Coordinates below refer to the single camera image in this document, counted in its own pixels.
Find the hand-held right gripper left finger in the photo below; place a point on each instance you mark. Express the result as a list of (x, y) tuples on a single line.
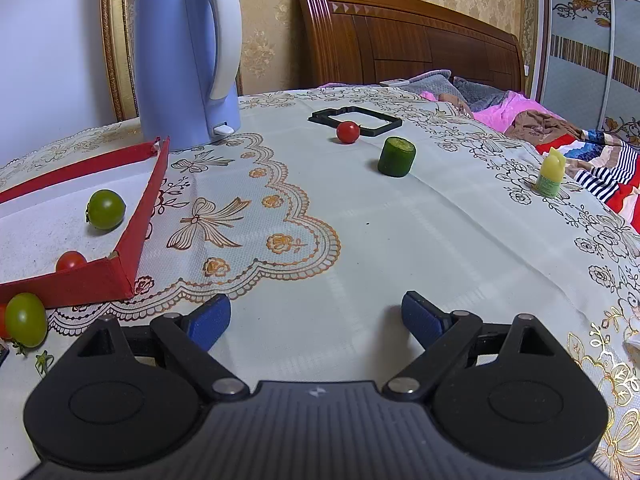
[(210, 321)]

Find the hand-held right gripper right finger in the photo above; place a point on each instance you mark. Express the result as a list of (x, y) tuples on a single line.
[(422, 317)]

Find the red cardboard box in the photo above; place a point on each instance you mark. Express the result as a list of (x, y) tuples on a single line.
[(142, 220)]

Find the green tomato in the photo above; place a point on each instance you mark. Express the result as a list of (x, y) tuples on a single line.
[(26, 320), (106, 210)]

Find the red cherry tomato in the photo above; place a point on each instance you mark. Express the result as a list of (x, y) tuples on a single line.
[(70, 261), (348, 132)]

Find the green cucumber piece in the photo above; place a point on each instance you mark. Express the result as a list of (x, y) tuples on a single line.
[(396, 159)]

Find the green tomato stem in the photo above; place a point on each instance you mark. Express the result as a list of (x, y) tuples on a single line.
[(43, 362)]

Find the small yellow green bottle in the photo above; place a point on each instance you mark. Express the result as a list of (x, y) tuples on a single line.
[(549, 175)]

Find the pink toy on bed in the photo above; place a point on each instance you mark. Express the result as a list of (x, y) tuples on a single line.
[(505, 112)]

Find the grey blanket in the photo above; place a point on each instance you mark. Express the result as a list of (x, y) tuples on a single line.
[(475, 92)]

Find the colourful striped quilt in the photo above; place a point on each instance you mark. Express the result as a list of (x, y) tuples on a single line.
[(600, 152)]

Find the blue electric kettle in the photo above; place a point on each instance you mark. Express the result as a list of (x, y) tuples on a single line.
[(170, 60)]

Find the brown wooden headboard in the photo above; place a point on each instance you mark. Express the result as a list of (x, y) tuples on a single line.
[(400, 35)]

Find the patterned wardrobe door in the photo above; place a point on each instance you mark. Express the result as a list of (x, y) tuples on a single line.
[(575, 25)]

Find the black plastic frame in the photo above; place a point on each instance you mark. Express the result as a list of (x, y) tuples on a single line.
[(385, 127)]

